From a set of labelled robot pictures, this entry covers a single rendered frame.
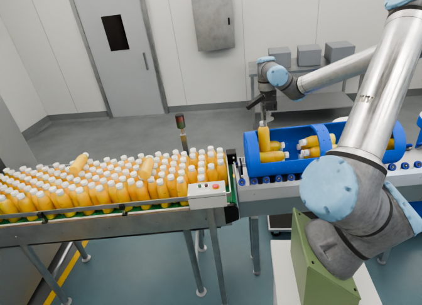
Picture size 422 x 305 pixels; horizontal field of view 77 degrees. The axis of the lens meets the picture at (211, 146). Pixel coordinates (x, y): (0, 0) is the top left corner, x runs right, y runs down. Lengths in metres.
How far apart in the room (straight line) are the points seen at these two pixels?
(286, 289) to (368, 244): 0.33
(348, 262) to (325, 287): 0.10
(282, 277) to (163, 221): 0.87
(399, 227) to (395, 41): 0.49
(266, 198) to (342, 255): 0.90
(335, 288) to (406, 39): 0.70
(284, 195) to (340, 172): 1.06
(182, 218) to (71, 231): 0.70
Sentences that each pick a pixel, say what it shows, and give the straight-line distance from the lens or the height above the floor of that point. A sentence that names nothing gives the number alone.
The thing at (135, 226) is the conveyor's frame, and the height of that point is 0.80.
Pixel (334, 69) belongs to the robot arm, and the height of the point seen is 1.66.
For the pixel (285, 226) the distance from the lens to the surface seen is 2.49.
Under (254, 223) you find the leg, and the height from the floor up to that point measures 0.58.
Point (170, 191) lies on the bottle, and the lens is 1.61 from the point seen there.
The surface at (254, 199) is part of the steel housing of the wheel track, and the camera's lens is 1.69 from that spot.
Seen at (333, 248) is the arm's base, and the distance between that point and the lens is 0.87.
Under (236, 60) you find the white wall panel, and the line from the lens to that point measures 4.80.
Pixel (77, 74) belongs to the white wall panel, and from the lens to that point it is 5.75.
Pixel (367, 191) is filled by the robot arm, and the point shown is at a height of 1.56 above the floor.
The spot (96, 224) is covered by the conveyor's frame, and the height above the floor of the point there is 0.85.
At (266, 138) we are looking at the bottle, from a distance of 1.57.
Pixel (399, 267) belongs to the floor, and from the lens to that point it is 2.66.
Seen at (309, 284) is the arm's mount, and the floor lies 1.25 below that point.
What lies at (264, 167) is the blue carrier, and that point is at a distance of 1.55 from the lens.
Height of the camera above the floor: 1.99
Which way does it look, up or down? 31 degrees down
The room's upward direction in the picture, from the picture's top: 8 degrees counter-clockwise
